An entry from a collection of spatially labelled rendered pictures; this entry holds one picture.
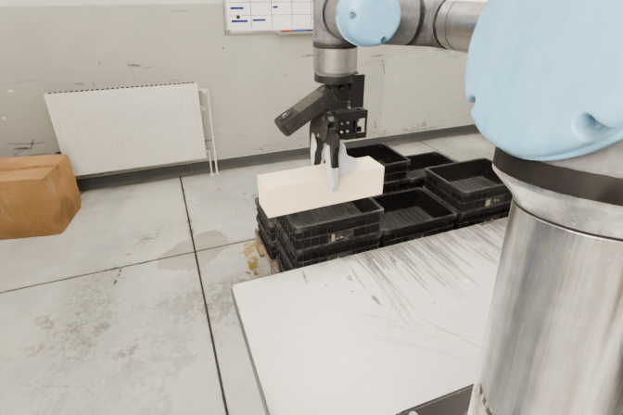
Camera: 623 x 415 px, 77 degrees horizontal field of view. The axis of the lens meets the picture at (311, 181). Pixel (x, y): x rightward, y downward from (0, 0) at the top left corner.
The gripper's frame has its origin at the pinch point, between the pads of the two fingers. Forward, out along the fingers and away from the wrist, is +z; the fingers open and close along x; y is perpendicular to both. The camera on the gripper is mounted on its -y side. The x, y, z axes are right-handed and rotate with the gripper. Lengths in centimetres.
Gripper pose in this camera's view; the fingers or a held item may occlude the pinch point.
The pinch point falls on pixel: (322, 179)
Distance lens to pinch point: 75.6
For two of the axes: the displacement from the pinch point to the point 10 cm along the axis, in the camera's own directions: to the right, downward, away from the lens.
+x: -3.9, -4.0, 8.3
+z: 0.0, 9.0, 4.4
